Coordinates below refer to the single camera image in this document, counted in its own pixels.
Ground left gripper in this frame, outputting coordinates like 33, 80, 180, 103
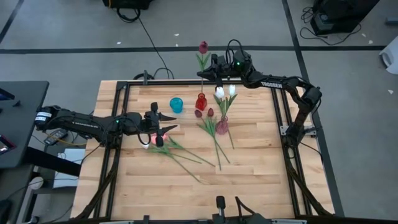
136, 101, 179, 148

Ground dark red tulip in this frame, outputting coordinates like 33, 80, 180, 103
194, 109, 231, 164
195, 40, 212, 97

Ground blue glass vase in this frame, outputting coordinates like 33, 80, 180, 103
169, 97, 184, 114

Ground pink tulips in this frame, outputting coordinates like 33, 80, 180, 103
140, 141, 202, 184

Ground white floor appliance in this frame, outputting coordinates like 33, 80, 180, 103
379, 35, 398, 75

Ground black desk base bar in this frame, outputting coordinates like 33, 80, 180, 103
23, 146, 82, 177

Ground white box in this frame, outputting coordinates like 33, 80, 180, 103
52, 147, 87, 190

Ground red-edged tablet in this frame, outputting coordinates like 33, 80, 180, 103
0, 133, 17, 156

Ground green stem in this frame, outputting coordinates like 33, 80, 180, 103
205, 108, 222, 171

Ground black equipment case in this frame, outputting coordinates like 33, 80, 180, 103
102, 0, 154, 10

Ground black equipment cart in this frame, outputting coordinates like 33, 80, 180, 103
310, 0, 381, 35

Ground black power brick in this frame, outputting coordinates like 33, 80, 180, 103
43, 128, 68, 146

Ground black floor cable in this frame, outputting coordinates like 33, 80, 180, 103
116, 6, 175, 80

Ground pink glass vase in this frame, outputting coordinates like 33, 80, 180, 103
215, 116, 229, 136

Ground black coiled cable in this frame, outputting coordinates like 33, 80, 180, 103
133, 72, 155, 81

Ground red glass vase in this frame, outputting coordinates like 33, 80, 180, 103
195, 92, 208, 112

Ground dark desk device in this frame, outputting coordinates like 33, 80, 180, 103
0, 88, 16, 101

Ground white round disc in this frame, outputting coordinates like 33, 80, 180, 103
29, 176, 45, 191

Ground pink tulip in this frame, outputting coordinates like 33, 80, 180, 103
160, 133, 216, 168
150, 135, 203, 164

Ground black aluminium table frame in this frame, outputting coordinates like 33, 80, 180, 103
76, 72, 334, 224

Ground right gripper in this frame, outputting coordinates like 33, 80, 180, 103
197, 53, 240, 91

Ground dark grey desk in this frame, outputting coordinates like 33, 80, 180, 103
0, 80, 50, 169

